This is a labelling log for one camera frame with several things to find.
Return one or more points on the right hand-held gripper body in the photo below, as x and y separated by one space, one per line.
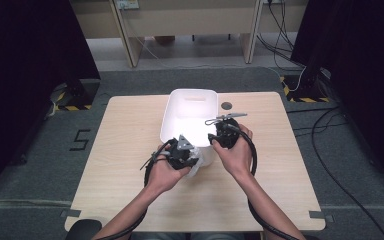
226 135

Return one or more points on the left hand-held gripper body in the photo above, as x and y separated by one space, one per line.
180 156

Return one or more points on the white textured cloth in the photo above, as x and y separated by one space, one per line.
196 170

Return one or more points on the white plastic storage bin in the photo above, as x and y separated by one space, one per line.
190 110

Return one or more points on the person's left hand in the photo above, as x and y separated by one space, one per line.
163 176

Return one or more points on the person's right hand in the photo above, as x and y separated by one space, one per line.
238 158

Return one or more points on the round grey table grommet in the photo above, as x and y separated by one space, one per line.
226 106

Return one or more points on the black stand base striped tape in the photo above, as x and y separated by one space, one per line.
308 88
80 95

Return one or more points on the brown object under desk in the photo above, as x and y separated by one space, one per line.
164 40

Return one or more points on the grey tape strip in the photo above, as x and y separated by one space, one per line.
318 215
70 213

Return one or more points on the beige wooden desk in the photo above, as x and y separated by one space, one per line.
186 20

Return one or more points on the black curtain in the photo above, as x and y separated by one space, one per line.
363 66
23 83

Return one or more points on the white wall socket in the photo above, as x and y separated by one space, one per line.
127 4

